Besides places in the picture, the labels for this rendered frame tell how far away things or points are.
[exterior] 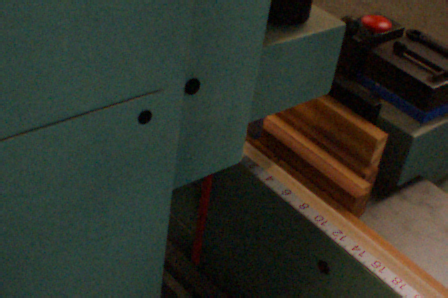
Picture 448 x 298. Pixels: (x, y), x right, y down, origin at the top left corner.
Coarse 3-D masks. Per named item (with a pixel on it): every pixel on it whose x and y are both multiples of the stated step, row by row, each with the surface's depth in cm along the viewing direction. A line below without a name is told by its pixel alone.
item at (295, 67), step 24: (312, 24) 56; (336, 24) 57; (264, 48) 52; (288, 48) 54; (312, 48) 56; (336, 48) 59; (264, 72) 54; (288, 72) 56; (312, 72) 58; (264, 96) 55; (288, 96) 58; (312, 96) 60
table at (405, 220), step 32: (192, 192) 66; (384, 192) 68; (416, 192) 69; (192, 224) 68; (224, 224) 64; (384, 224) 64; (416, 224) 65; (224, 256) 65; (256, 256) 61; (416, 256) 61; (256, 288) 63; (288, 288) 59
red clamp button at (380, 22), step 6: (366, 18) 70; (372, 18) 70; (378, 18) 70; (384, 18) 71; (366, 24) 70; (372, 24) 69; (378, 24) 69; (384, 24) 70; (390, 24) 70; (372, 30) 70; (378, 30) 69; (384, 30) 69
